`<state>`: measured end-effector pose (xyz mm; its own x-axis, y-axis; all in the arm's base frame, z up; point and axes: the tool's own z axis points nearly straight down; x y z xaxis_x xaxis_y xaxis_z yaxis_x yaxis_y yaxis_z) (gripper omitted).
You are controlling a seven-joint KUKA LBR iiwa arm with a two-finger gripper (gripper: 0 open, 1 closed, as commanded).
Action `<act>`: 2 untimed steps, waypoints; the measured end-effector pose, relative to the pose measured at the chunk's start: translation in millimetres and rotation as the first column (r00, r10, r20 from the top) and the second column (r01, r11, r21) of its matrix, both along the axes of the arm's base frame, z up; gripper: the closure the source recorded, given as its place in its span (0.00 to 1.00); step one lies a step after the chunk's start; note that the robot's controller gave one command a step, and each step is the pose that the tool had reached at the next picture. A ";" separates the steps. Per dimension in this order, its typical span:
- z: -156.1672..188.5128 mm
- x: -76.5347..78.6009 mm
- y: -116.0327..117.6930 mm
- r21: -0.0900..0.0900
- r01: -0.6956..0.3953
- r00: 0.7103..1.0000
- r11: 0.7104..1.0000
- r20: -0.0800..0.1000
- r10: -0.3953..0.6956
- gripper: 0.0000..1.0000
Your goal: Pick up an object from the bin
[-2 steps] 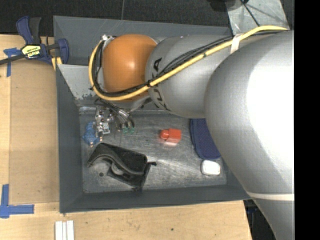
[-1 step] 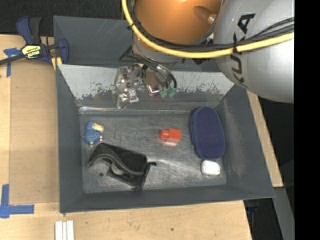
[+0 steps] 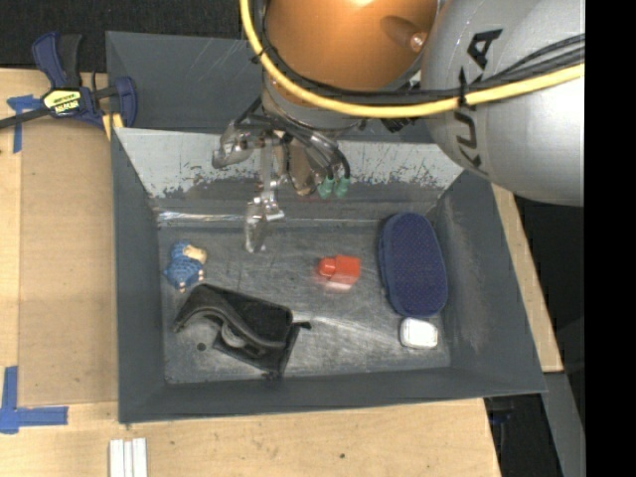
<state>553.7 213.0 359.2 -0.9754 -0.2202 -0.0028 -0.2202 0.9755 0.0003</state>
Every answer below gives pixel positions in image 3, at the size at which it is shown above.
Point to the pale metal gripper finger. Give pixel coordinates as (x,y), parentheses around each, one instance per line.
(251,231)
(272,209)

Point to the blue toy animal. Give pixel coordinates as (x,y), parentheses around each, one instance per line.
(184,266)

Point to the red and white toy block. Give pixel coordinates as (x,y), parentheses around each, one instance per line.
(343,269)

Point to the grey metal bin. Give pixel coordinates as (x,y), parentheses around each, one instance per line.
(348,346)

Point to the dark blue oval sponge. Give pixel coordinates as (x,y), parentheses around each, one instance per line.
(413,266)

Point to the brown cardboard board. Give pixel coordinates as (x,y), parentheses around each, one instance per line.
(64,266)

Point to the small white rounded case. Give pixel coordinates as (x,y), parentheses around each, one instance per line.
(418,333)

